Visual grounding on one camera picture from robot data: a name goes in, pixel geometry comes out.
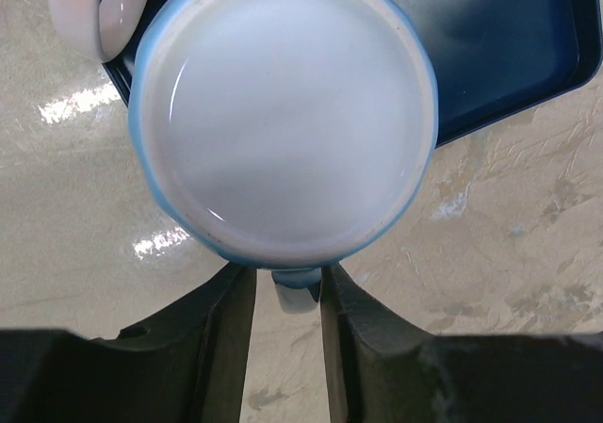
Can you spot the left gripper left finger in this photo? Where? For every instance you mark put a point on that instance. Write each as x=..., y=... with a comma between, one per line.
x=185, y=363

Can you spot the pink mug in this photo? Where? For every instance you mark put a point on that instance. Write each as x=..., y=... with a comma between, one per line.
x=96, y=29

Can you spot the dark blue tray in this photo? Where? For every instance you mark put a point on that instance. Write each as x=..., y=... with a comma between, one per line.
x=509, y=46

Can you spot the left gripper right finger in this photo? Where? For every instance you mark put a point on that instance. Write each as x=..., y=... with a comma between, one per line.
x=382, y=368

